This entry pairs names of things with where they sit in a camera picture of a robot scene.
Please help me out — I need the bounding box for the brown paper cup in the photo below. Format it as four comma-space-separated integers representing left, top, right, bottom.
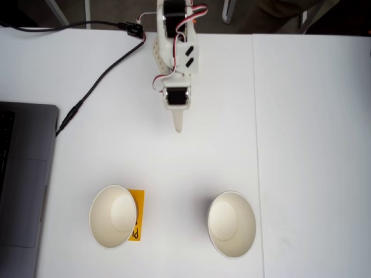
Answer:
206, 190, 257, 259
88, 185, 137, 250

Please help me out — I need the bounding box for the red white black servo cable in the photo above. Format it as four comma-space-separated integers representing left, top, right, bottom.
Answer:
152, 31, 186, 94
173, 3, 209, 40

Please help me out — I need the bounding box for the black controller board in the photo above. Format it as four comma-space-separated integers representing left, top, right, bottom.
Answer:
124, 21, 145, 38

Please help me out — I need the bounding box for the person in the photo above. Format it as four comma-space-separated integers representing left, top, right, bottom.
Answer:
254, 0, 330, 33

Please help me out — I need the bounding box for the black power cable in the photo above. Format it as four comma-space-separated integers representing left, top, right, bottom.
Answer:
54, 40, 147, 137

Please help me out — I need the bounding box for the thin white cable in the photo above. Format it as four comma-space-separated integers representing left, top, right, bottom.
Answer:
135, 12, 159, 25

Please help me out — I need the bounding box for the yellow handwritten sticky note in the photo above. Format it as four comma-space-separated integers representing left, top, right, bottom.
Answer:
127, 189, 145, 242

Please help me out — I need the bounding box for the grey chair leg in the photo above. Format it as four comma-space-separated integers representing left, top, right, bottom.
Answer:
298, 0, 334, 35
221, 0, 237, 25

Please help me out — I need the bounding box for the black USB cable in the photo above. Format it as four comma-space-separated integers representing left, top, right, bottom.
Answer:
0, 19, 128, 33

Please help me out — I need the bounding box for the grey metal table leg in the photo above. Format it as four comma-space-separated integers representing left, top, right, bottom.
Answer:
43, 0, 70, 27
85, 0, 92, 30

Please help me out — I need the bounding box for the dark grey laptop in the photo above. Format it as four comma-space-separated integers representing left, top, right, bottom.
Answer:
0, 101, 60, 278

